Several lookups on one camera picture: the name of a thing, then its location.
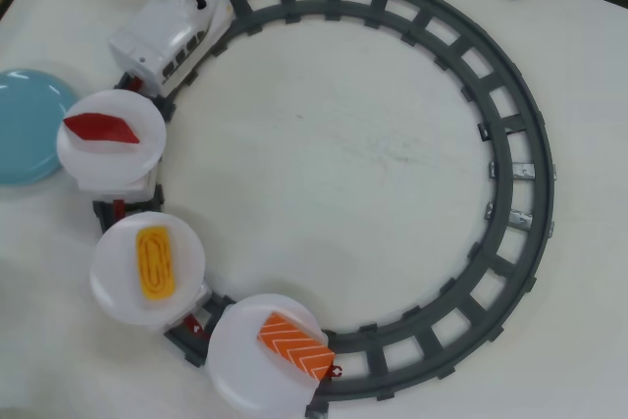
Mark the orange salmon sushi toy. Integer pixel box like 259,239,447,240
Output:
257,311,338,382

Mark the yellow egg sushi toy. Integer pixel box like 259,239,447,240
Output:
134,225,179,310

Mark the red tuna sushi toy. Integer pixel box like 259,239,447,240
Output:
62,113,141,156

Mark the white Shinkansen toy locomotive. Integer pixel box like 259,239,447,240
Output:
108,0,233,97

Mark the blue round dish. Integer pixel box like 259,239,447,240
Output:
0,67,79,186

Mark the white toy train wagon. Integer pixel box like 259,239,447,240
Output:
161,283,213,333
76,162,159,205

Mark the white round plate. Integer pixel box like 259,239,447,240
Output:
205,293,329,416
56,88,166,192
88,211,206,329

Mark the silver tape strip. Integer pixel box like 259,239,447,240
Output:
484,201,555,238
489,160,558,183

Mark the grey circular toy rail track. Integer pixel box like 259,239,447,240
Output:
92,0,557,419

